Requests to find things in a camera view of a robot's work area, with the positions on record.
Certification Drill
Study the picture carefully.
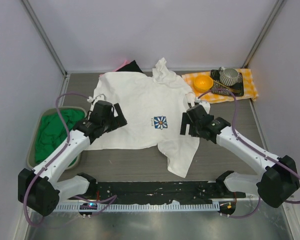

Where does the white flower print t-shirt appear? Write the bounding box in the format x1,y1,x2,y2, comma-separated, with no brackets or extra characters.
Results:
88,58,200,178

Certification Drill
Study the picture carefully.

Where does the grey plastic tray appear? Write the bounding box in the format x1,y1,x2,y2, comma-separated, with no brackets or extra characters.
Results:
26,106,87,168

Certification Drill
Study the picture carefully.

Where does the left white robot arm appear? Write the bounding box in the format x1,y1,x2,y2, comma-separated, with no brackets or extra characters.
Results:
18,100,127,217

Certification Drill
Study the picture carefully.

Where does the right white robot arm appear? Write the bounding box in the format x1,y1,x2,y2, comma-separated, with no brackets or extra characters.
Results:
180,104,300,208

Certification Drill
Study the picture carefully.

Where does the orange bowl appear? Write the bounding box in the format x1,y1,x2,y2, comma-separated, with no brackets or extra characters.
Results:
193,75,214,93

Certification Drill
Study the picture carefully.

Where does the black patterned plate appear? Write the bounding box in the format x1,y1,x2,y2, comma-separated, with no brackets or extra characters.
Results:
210,69,244,97

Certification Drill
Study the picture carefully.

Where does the green t-shirt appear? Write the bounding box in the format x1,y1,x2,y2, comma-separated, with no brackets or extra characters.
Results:
34,108,85,165

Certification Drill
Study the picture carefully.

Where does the folded black t-shirt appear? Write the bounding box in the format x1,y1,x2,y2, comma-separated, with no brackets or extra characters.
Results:
116,60,144,74

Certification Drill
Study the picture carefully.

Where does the striped grey cup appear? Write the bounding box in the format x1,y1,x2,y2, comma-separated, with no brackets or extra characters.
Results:
218,67,243,87

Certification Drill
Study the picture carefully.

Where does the folded pink t-shirt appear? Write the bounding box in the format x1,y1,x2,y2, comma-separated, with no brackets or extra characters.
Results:
113,60,129,72

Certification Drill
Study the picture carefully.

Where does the orange checkered cloth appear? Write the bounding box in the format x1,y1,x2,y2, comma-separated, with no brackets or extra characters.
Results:
181,68,259,104

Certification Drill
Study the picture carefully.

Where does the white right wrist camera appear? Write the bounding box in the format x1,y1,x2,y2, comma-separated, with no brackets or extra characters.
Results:
194,97,211,114

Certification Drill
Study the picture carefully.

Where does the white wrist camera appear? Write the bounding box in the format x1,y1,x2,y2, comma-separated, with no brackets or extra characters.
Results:
87,94,106,105
194,97,211,114

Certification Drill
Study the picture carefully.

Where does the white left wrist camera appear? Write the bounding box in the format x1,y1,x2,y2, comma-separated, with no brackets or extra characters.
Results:
87,94,106,105

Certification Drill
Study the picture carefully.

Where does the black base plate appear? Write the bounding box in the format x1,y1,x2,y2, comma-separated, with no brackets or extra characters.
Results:
96,181,246,205

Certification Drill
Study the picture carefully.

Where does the slotted cable duct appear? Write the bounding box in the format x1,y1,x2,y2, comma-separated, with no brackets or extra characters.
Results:
54,201,220,213

